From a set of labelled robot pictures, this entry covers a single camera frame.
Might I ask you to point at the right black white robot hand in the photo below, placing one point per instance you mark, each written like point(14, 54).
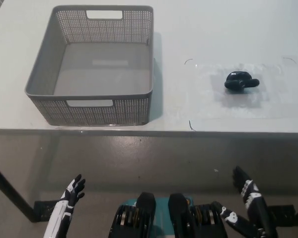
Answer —
point(257, 205)

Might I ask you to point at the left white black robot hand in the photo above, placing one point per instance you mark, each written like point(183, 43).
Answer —
point(64, 200)

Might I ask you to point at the black floor foot patch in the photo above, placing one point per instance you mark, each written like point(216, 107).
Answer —
point(283, 210)
point(43, 209)

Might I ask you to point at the right black ribbed body block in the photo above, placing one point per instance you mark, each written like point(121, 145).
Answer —
point(178, 208)

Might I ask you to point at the black ribbed body block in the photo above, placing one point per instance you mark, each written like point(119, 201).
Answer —
point(178, 208)
point(145, 205)

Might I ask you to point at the left black ribbed body block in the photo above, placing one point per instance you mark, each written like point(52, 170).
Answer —
point(145, 205)

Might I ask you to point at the clear plastic sheet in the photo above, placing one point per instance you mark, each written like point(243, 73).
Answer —
point(203, 104)

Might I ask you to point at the grey perforated plastic basket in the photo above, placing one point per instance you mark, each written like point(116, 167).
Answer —
point(47, 74)

